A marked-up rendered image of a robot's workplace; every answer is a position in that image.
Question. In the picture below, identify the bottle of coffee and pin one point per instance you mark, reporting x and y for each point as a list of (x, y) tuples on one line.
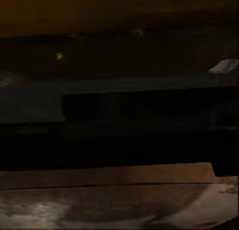
[(119, 114)]

